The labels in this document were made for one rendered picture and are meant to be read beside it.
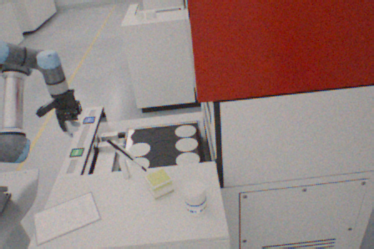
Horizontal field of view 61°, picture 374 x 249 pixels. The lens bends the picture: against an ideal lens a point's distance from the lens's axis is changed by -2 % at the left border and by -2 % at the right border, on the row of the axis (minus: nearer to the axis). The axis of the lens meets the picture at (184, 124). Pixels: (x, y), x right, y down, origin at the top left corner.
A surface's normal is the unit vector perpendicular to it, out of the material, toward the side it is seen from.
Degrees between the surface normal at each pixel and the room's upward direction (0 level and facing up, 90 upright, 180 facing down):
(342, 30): 90
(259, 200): 90
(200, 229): 0
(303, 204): 90
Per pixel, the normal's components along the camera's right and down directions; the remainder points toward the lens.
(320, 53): 0.04, 0.55
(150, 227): -0.10, -0.83
